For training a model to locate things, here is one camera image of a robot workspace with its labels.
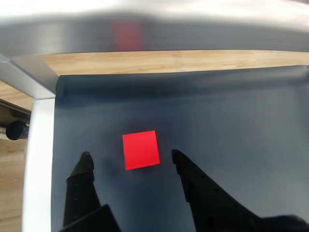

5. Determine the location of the silver aluminium frame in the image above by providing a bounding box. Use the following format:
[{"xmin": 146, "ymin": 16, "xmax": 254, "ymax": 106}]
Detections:
[{"xmin": 0, "ymin": 0, "xmax": 309, "ymax": 232}]

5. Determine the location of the black cylinder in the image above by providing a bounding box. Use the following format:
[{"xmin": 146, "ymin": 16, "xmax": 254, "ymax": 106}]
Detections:
[{"xmin": 5, "ymin": 120, "xmax": 31, "ymax": 141}]

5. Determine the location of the red cube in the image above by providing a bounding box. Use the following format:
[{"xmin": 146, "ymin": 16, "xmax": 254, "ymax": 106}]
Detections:
[{"xmin": 122, "ymin": 130, "xmax": 161, "ymax": 171}]

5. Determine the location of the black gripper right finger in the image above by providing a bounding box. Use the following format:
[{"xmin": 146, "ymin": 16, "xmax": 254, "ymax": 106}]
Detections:
[{"xmin": 171, "ymin": 149, "xmax": 309, "ymax": 232}]

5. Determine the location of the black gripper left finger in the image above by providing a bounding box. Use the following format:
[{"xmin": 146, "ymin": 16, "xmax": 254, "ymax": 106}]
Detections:
[{"xmin": 59, "ymin": 151, "xmax": 121, "ymax": 232}]

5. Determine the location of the blue-grey table mat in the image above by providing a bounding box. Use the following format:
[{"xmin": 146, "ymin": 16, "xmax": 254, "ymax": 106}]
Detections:
[{"xmin": 49, "ymin": 64, "xmax": 309, "ymax": 232}]

